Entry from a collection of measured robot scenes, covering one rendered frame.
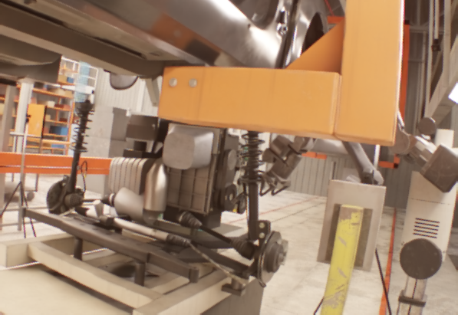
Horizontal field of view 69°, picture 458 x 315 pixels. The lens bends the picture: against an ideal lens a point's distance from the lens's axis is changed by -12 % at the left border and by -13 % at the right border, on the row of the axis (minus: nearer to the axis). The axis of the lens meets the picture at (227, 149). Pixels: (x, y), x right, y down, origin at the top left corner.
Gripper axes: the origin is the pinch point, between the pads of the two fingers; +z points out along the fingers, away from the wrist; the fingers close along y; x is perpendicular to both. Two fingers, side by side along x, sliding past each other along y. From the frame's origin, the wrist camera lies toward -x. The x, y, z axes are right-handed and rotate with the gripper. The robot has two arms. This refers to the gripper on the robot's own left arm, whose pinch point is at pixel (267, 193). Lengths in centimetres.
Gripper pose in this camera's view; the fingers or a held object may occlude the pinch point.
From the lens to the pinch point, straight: 146.3
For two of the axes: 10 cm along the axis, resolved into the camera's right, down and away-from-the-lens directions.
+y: -5.6, -0.7, -8.3
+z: -5.3, 8.0, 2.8
